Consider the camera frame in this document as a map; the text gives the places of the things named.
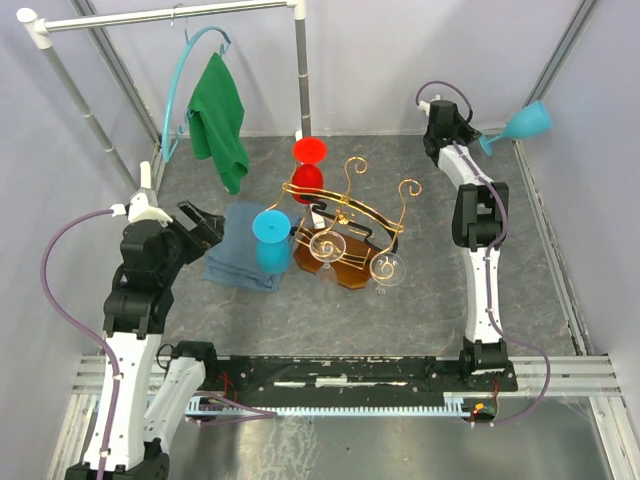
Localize blue wine glass back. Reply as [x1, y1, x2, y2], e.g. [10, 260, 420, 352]
[479, 100, 552, 156]

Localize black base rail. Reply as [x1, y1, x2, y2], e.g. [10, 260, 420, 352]
[202, 355, 518, 409]

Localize gold wire wine glass rack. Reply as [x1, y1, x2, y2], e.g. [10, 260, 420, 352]
[282, 156, 404, 289]

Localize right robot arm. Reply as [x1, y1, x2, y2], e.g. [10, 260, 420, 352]
[418, 97, 509, 391]

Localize clear wine glass middle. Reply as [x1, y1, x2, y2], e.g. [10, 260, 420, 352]
[309, 230, 346, 269]

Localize clear wine glass front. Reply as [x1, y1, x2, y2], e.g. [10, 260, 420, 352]
[369, 252, 407, 296]

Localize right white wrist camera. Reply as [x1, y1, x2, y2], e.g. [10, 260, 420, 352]
[417, 94, 442, 116]

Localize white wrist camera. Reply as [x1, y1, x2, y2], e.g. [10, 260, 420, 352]
[417, 94, 442, 116]
[110, 190, 173, 226]

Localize red wine glass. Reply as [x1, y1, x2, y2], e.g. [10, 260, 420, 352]
[291, 137, 328, 189]

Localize clear wine glass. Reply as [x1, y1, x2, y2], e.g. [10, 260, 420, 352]
[309, 230, 346, 269]
[369, 252, 407, 296]

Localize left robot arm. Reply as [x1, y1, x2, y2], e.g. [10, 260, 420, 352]
[65, 201, 225, 479]

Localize green cloth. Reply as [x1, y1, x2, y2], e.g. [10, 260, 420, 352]
[188, 53, 249, 195]

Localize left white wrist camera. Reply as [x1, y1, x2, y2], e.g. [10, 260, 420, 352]
[110, 190, 173, 226]

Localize blue wine glass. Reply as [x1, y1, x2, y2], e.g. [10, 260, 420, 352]
[252, 210, 291, 275]
[479, 100, 552, 156]

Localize blue wine glass front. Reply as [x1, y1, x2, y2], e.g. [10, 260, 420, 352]
[252, 210, 291, 275]

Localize teal clothes hanger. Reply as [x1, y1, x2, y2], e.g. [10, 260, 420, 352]
[160, 26, 232, 163]

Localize white clothes rail frame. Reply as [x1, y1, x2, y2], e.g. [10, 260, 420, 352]
[16, 0, 312, 191]

